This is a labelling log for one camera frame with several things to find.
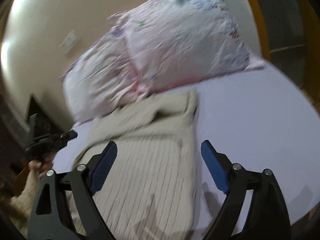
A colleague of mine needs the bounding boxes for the beige ribbed knit sweater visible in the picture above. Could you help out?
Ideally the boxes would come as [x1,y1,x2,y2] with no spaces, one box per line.
[73,90,197,239]

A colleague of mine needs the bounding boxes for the cream knit sleeve forearm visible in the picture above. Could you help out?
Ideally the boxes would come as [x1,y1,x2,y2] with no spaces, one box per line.
[1,171,39,237]

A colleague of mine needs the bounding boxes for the person's left hand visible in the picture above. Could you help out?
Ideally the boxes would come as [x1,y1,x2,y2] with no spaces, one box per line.
[28,153,55,179]

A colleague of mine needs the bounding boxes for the dark bedside cabinet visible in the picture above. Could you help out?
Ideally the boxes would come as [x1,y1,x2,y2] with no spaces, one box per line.
[27,94,64,139]

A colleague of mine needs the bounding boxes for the pink floral pillow left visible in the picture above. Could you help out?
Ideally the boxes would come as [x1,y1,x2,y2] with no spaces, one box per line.
[63,27,150,124]

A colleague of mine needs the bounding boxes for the pink floral pillow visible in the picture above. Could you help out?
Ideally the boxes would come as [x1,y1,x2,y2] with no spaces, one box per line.
[63,27,150,124]
[109,0,265,95]

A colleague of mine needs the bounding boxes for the lavender bed sheet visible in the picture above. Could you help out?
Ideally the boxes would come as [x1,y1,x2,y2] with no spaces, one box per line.
[53,64,319,239]

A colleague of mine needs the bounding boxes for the pink floral pillow right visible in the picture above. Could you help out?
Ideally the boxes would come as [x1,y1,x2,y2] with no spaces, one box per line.
[109,0,265,95]

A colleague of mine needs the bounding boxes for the white wall switch plate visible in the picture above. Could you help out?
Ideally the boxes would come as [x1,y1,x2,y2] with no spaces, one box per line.
[59,30,78,55]

